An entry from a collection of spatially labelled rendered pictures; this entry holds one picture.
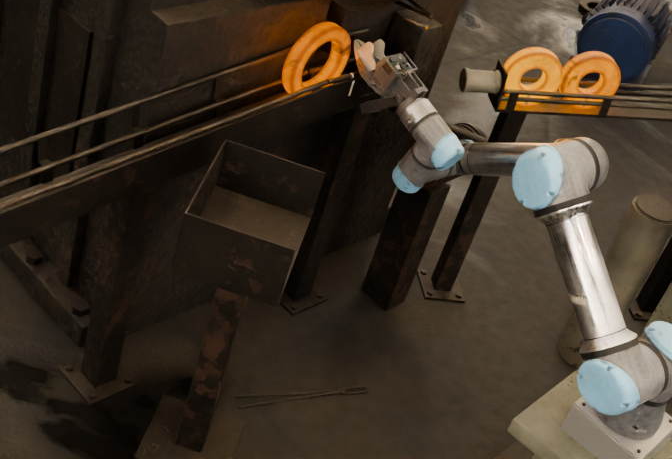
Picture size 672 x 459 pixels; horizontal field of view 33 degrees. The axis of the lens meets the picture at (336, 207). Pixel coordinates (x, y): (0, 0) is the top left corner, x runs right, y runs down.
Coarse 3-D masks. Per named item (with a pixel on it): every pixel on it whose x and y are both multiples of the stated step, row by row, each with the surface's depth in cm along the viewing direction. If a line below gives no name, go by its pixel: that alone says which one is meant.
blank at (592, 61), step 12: (576, 60) 274; (588, 60) 273; (600, 60) 274; (612, 60) 275; (564, 72) 276; (576, 72) 275; (588, 72) 275; (600, 72) 276; (612, 72) 276; (564, 84) 277; (576, 84) 277; (600, 84) 280; (612, 84) 279; (588, 108) 282
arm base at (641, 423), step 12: (636, 408) 228; (648, 408) 228; (660, 408) 229; (612, 420) 231; (624, 420) 229; (636, 420) 230; (648, 420) 229; (660, 420) 232; (624, 432) 230; (636, 432) 230; (648, 432) 231
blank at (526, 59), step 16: (528, 48) 272; (544, 48) 272; (512, 64) 271; (528, 64) 271; (544, 64) 272; (560, 64) 273; (512, 80) 274; (544, 80) 276; (560, 80) 276; (528, 96) 277; (544, 96) 278
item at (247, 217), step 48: (240, 144) 216; (240, 192) 222; (288, 192) 220; (192, 240) 198; (240, 240) 196; (288, 240) 216; (240, 288) 202; (192, 384) 235; (192, 432) 243; (240, 432) 253
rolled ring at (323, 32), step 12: (324, 24) 239; (336, 24) 242; (312, 36) 236; (324, 36) 237; (336, 36) 241; (348, 36) 244; (300, 48) 235; (312, 48) 237; (336, 48) 246; (348, 48) 247; (288, 60) 237; (300, 60) 236; (336, 60) 248; (288, 72) 238; (300, 72) 238; (324, 72) 249; (336, 72) 249; (288, 84) 240; (300, 84) 241; (312, 84) 247
